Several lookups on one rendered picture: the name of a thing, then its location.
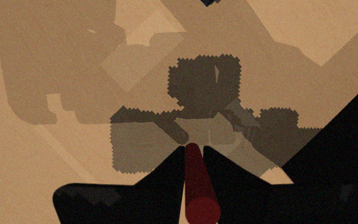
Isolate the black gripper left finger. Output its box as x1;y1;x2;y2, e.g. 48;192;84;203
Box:
52;146;185;224

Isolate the dark red peg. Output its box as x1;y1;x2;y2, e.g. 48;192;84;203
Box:
185;143;221;224

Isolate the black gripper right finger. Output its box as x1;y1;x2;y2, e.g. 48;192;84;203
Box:
203;146;358;224

